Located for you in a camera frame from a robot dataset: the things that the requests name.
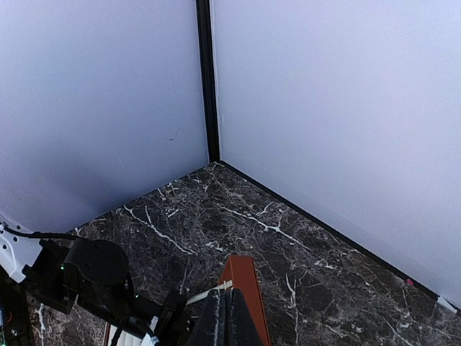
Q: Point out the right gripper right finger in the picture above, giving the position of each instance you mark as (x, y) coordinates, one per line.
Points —
(240, 329)

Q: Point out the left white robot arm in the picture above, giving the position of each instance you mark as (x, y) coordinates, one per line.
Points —
(61, 270)

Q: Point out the wooden jewelry box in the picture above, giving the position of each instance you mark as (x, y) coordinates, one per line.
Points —
(239, 273)

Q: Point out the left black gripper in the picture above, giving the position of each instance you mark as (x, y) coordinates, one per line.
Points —
(174, 324)

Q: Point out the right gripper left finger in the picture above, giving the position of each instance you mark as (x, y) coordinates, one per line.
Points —
(210, 327)

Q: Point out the left black frame post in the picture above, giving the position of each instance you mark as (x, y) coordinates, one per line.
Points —
(204, 30)

